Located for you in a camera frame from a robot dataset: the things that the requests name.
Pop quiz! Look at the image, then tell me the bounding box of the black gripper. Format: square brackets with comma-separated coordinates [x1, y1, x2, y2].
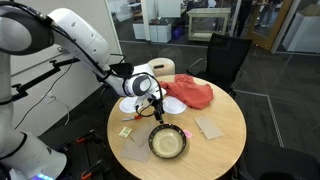
[143, 89, 166, 125]

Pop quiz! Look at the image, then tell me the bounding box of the black bowl with cream inside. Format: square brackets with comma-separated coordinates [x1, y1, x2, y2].
[148, 123, 188, 159]

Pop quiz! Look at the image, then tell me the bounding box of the white round plate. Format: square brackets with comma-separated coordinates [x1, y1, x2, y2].
[163, 96, 188, 115]
[119, 96, 140, 114]

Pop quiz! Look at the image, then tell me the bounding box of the brown cardboard piece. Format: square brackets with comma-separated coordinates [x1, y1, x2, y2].
[129, 121, 158, 148]
[194, 115, 225, 141]
[119, 138, 153, 163]

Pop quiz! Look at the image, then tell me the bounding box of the red marker pen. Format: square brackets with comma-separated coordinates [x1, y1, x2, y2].
[121, 115, 143, 122]

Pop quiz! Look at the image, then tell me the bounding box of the pink small sticky pad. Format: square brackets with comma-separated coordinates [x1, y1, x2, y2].
[182, 128, 193, 140]

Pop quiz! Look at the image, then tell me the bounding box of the red cloth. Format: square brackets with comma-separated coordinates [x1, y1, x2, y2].
[159, 73, 215, 110]

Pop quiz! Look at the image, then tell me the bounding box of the beige round stool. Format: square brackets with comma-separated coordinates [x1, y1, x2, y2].
[148, 57, 176, 78]

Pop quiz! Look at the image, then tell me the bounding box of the round wooden table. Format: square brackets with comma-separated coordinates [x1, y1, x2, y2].
[107, 74, 248, 180]

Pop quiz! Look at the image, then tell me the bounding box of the white low cabinet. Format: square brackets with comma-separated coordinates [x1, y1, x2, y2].
[132, 19, 173, 44]

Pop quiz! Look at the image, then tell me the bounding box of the blue bin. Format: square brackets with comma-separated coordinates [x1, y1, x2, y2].
[171, 26, 184, 41]

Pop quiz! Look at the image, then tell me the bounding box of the black mesh office chair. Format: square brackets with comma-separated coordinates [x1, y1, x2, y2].
[185, 32, 254, 98]

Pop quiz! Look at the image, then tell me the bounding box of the pale green shelf table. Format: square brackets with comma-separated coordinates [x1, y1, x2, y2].
[186, 7, 232, 42]

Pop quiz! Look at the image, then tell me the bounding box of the dark chair seat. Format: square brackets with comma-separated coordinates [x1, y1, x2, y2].
[238, 139, 320, 180]

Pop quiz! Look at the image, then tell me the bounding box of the wooden door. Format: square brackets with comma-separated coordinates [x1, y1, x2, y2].
[244, 0, 294, 52]

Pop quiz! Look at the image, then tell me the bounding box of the white large box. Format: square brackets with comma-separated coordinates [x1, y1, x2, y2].
[282, 3, 320, 54]

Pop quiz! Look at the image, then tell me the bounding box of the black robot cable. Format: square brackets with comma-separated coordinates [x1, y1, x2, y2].
[0, 0, 164, 118]

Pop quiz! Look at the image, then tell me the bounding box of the black clamp with orange handle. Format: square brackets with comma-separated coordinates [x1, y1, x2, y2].
[75, 129, 103, 145]
[80, 158, 109, 180]

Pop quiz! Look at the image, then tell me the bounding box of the white wall cable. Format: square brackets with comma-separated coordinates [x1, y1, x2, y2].
[44, 94, 71, 126]

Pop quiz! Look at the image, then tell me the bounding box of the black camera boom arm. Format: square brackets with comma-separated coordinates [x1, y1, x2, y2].
[11, 57, 82, 103]

